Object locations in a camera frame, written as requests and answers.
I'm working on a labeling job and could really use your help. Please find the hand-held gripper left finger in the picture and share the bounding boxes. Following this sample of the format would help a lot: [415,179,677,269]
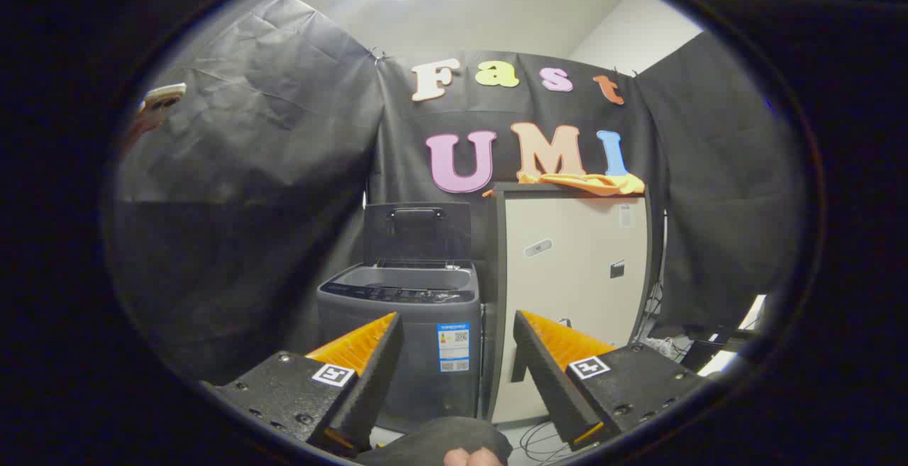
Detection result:
[201,312,405,457]

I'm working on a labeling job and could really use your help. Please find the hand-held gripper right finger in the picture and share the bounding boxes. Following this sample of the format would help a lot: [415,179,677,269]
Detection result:
[512,310,710,453]

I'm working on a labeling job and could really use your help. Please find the grey washing machine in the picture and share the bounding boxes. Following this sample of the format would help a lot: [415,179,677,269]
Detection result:
[317,260,483,433]

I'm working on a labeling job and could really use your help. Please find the orange button shirt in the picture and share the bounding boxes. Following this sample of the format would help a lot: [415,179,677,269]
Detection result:
[482,172,646,198]

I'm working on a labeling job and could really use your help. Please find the person's dark sleeve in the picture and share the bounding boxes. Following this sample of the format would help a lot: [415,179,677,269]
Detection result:
[355,416,513,466]

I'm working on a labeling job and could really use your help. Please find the black stand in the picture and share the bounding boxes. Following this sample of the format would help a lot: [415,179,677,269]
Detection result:
[680,323,760,375]

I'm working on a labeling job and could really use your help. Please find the black backdrop cloth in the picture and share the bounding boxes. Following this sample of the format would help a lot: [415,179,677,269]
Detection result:
[113,0,806,385]

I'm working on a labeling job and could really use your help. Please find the pale rimmed device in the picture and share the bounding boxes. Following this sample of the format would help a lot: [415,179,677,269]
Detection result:
[124,83,187,149]

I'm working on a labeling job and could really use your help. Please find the bundle of floor cables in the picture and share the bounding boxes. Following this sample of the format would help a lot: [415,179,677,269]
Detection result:
[518,420,577,464]

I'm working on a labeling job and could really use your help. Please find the beige cabinet with dark frame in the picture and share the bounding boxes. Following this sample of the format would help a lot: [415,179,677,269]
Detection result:
[489,182,658,424]

